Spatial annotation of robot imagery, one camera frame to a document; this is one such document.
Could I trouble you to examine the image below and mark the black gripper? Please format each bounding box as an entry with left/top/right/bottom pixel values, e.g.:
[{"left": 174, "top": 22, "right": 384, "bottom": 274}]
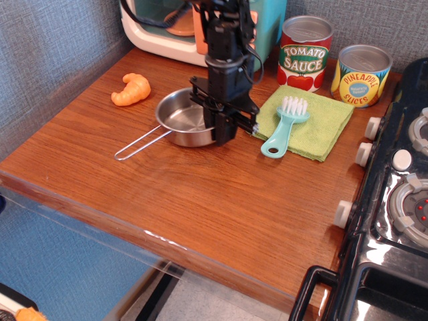
[{"left": 190, "top": 62, "right": 259, "bottom": 146}]

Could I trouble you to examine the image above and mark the small steel pot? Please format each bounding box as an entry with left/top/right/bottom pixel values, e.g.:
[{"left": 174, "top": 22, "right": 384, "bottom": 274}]
[{"left": 114, "top": 88, "right": 215, "bottom": 161}]

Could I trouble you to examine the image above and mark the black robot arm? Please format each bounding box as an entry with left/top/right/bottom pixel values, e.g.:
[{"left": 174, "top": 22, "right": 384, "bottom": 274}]
[{"left": 121, "top": 1, "right": 259, "bottom": 146}]

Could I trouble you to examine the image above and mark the teal dish brush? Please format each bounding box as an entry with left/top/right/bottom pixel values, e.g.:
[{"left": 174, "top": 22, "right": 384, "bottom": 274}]
[{"left": 261, "top": 96, "right": 310, "bottom": 159}]

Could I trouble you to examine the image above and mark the teal toy microwave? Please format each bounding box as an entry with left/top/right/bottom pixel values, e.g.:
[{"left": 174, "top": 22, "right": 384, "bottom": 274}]
[{"left": 120, "top": 1, "right": 287, "bottom": 70}]

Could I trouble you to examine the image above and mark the orange toy croissant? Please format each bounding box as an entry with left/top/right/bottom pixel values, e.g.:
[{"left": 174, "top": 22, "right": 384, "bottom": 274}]
[{"left": 110, "top": 73, "right": 151, "bottom": 106}]

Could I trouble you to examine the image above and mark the green folded cloth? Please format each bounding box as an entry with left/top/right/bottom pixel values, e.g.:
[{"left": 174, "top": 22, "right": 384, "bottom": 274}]
[{"left": 254, "top": 85, "right": 354, "bottom": 162}]

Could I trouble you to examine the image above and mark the tomato sauce can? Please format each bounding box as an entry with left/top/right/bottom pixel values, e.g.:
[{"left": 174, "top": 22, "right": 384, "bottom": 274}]
[{"left": 277, "top": 15, "right": 334, "bottom": 92}]

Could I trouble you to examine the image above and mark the pineapple slices can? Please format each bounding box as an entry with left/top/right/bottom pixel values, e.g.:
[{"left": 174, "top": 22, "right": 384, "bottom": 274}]
[{"left": 330, "top": 44, "right": 393, "bottom": 108}]

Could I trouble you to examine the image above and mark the clear acrylic barrier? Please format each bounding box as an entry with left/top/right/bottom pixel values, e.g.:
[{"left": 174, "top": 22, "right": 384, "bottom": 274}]
[{"left": 0, "top": 170, "right": 322, "bottom": 321}]

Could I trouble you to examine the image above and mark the black toy stove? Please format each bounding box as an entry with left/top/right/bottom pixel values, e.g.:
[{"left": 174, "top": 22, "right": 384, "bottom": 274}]
[{"left": 290, "top": 58, "right": 427, "bottom": 320}]

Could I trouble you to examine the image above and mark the orange object bottom left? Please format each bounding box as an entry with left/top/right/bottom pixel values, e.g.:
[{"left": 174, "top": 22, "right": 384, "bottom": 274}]
[{"left": 15, "top": 307, "right": 47, "bottom": 321}]

